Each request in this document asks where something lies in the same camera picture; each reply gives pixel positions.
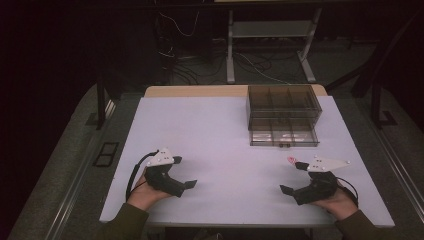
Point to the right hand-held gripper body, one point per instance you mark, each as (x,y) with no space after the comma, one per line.
(321,188)

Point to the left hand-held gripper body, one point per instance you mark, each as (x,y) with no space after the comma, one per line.
(160,160)

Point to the small red and white item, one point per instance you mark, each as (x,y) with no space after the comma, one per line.
(292,160)

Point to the person's right hand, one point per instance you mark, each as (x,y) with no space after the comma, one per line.
(340,205)

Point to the person's left hand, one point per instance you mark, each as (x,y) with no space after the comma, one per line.
(143,195)

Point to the smoky clear divided drawer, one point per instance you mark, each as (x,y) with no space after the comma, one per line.
(283,136)

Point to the smoky clear drawer cabinet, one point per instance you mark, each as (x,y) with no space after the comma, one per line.
(283,100)

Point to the black stand leg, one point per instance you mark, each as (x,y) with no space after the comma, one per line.
(376,106)
(101,110)

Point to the black floor socket frame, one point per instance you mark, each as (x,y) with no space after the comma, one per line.
(106,154)

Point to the metal floor rail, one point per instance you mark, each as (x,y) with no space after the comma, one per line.
(400,173)
(71,200)

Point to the grey metal stand frame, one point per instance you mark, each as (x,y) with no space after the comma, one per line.
(270,29)

